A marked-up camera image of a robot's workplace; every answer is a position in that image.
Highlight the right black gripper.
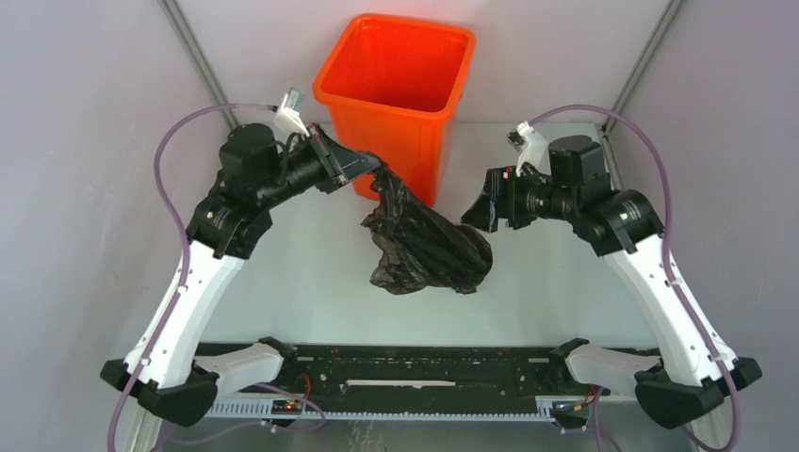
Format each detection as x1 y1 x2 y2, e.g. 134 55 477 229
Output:
459 163 577 234

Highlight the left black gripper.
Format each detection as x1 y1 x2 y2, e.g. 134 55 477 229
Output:
257 122 381 208

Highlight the black plastic trash bag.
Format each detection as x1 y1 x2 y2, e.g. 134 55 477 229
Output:
361 164 494 296

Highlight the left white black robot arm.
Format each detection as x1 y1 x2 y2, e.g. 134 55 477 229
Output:
101 123 381 427

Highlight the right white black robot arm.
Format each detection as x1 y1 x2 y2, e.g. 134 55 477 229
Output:
462 130 762 429

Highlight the orange plastic trash bin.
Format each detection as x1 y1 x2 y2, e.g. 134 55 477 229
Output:
313 13 477 206

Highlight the small circuit board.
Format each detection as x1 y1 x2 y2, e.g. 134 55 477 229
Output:
270 400 304 415

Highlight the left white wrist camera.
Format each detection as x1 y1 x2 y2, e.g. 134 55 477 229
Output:
273 88 310 137

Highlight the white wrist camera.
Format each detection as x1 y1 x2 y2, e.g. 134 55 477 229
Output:
507 121 551 177
273 88 310 137

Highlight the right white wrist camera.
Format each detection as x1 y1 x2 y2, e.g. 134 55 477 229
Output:
507 121 551 177

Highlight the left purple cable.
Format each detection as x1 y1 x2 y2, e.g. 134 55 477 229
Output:
106 103 326 452

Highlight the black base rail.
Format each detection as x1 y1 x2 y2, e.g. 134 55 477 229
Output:
194 341 663 418

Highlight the left aluminium frame post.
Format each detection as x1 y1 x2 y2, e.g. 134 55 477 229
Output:
157 0 228 105

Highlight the aluminium frame post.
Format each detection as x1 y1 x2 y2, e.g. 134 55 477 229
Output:
605 0 688 132
157 0 228 105

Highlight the white slotted cable duct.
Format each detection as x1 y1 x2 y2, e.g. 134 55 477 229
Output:
204 396 578 422

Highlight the right aluminium frame post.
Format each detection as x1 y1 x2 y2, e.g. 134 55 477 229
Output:
605 0 688 132

